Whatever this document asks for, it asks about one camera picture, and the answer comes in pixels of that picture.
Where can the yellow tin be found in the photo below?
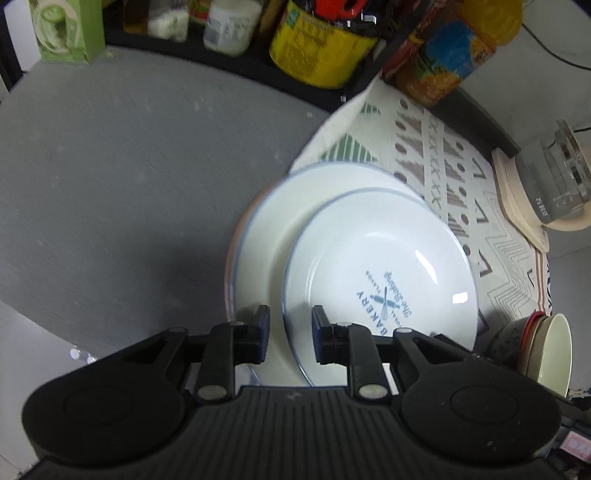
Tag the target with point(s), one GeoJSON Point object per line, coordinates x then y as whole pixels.
{"type": "Point", "coordinates": [318, 50]}

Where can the speckled cream bowl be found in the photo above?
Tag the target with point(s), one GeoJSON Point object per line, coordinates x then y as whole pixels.
{"type": "Point", "coordinates": [508, 346]}

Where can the green striped white cloth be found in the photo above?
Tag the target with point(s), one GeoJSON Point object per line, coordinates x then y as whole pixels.
{"type": "Point", "coordinates": [341, 124]}

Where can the smooth cream bowl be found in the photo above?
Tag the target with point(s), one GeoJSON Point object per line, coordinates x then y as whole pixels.
{"type": "Point", "coordinates": [556, 350]}

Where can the dark glass bottle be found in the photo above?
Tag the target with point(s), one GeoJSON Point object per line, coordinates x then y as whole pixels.
{"type": "Point", "coordinates": [136, 16]}

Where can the green carton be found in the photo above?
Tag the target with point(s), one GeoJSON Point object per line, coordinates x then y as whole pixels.
{"type": "Point", "coordinates": [69, 27]}

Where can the orange juice bottle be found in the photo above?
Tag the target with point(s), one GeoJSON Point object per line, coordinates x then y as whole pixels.
{"type": "Point", "coordinates": [452, 46]}

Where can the red soda can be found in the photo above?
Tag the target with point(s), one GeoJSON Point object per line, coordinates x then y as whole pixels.
{"type": "Point", "coordinates": [401, 50]}

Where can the white printed jar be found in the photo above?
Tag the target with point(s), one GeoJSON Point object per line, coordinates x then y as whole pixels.
{"type": "Point", "coordinates": [231, 27]}

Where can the cream patterned table mat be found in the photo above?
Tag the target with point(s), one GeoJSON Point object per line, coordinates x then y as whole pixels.
{"type": "Point", "coordinates": [461, 184]}

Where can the white plate with whisk print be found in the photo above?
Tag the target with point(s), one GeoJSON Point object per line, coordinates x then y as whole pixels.
{"type": "Point", "coordinates": [392, 240]}

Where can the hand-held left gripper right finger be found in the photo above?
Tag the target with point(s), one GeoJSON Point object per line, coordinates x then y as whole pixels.
{"type": "Point", "coordinates": [318, 334]}

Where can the white plate with script print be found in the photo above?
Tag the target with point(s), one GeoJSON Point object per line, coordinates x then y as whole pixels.
{"type": "Point", "coordinates": [277, 230]}

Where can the white plate with gold rim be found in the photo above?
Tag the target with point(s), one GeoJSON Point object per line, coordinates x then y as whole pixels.
{"type": "Point", "coordinates": [227, 277]}

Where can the glass jar with white contents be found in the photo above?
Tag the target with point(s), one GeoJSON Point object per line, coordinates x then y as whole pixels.
{"type": "Point", "coordinates": [168, 21]}

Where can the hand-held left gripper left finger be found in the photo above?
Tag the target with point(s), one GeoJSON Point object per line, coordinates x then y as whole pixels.
{"type": "Point", "coordinates": [262, 332]}

